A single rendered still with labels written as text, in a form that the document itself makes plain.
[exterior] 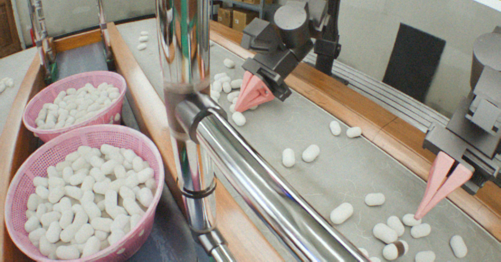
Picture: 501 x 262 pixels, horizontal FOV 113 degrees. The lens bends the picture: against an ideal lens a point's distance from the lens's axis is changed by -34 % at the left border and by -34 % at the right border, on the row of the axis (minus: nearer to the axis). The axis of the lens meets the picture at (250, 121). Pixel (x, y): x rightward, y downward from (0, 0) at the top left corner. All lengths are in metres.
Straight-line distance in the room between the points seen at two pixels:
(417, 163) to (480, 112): 0.27
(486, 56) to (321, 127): 0.34
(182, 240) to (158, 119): 0.22
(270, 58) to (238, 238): 0.32
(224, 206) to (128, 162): 0.19
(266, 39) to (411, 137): 0.34
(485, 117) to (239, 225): 0.28
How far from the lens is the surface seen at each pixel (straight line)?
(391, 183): 0.45
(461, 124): 0.32
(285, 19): 0.44
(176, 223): 0.41
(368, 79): 1.01
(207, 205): 0.17
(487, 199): 0.54
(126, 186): 0.39
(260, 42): 0.43
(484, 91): 0.27
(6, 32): 4.90
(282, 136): 0.46
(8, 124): 0.66
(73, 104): 0.65
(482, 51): 0.31
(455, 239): 0.43
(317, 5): 0.54
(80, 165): 0.47
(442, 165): 0.30
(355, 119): 0.54
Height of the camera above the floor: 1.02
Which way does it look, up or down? 36 degrees down
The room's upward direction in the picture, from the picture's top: 4 degrees clockwise
